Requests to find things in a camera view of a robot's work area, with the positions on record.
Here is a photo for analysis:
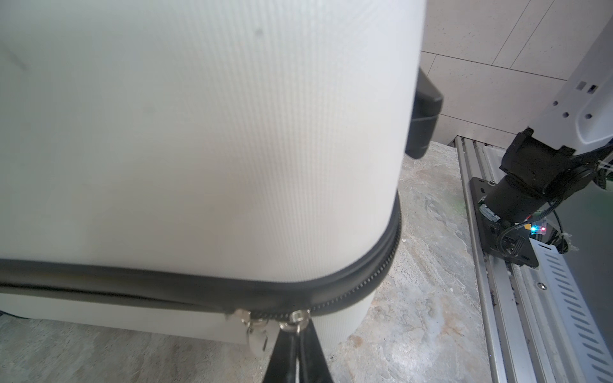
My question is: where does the white perforated cable duct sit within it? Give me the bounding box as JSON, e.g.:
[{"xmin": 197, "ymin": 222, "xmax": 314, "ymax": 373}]
[{"xmin": 531, "ymin": 239, "xmax": 612, "ymax": 382}]

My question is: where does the silver zipper pull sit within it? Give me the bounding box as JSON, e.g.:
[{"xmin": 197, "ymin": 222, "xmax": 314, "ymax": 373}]
[
  {"xmin": 279, "ymin": 310, "xmax": 311, "ymax": 334},
  {"xmin": 233, "ymin": 309, "xmax": 269, "ymax": 357}
]

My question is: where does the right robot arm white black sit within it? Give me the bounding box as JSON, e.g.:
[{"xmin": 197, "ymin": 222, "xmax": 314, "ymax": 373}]
[{"xmin": 479, "ymin": 23, "xmax": 612, "ymax": 225}]

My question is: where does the aluminium mounting rail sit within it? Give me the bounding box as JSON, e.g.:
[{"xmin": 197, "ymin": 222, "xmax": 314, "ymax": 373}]
[{"xmin": 454, "ymin": 137, "xmax": 584, "ymax": 382}]

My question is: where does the right circuit board with LEDs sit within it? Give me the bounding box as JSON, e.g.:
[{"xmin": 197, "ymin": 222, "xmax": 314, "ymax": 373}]
[{"xmin": 524, "ymin": 220, "xmax": 557, "ymax": 242}]

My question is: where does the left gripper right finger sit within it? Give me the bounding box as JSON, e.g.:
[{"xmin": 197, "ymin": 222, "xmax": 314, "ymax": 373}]
[{"xmin": 299, "ymin": 322, "xmax": 334, "ymax": 383}]

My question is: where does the white hard-shell suitcase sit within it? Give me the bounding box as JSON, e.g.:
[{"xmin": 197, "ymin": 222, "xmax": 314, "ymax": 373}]
[{"xmin": 1, "ymin": 1, "xmax": 426, "ymax": 348}]

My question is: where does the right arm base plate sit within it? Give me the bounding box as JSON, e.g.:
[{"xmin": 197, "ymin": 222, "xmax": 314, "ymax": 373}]
[{"xmin": 469, "ymin": 177, "xmax": 539, "ymax": 268}]

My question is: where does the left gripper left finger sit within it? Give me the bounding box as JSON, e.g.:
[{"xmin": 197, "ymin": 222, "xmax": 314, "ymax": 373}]
[{"xmin": 263, "ymin": 330, "xmax": 299, "ymax": 383}]

